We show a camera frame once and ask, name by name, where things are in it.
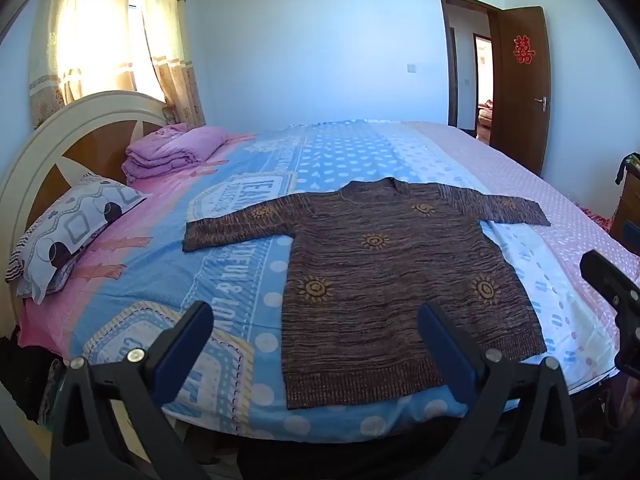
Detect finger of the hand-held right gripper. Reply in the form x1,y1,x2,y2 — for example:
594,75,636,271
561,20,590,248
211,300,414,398
580,249,640,319
615,310,640,377

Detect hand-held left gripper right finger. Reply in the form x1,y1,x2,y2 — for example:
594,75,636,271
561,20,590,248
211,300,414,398
416,302,581,480

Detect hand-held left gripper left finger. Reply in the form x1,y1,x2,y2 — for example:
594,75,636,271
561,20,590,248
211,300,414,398
50,301,215,480

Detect brown knit sweater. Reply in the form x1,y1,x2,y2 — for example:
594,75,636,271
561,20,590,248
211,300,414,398
181,177,552,410

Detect red cloth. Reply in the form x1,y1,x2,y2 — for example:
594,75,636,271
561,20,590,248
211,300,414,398
580,204,615,233

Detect wooden nightstand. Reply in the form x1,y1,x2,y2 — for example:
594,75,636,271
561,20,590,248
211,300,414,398
610,160,640,256

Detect bed with blue patterned sheet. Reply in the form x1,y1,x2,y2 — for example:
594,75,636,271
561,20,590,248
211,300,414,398
20,119,618,443

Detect pink dotted bedsheet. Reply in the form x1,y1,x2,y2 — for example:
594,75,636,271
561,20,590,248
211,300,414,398
415,121,640,281

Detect dark cloth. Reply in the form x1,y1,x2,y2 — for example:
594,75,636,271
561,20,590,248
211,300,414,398
615,152,640,183

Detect black cloth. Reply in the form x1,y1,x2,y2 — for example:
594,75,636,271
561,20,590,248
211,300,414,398
0,325,66,426

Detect grey patterned pillow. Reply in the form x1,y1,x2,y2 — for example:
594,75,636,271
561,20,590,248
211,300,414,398
5,172,149,306

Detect brown wooden door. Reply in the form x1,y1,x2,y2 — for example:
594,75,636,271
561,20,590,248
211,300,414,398
489,6,552,177

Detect folded pink quilt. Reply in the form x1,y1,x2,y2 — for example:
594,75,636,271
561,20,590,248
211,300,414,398
122,122,230,185

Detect red paper door decoration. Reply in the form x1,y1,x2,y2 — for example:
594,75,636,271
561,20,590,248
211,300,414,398
512,35,534,64

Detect cream and wood headboard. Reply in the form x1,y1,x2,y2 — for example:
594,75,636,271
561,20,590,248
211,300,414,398
0,90,173,331

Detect beige patterned curtain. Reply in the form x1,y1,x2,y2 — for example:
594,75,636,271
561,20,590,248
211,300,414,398
27,0,207,131

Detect brown door frame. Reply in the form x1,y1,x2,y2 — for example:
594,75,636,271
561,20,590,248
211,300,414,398
438,0,502,136

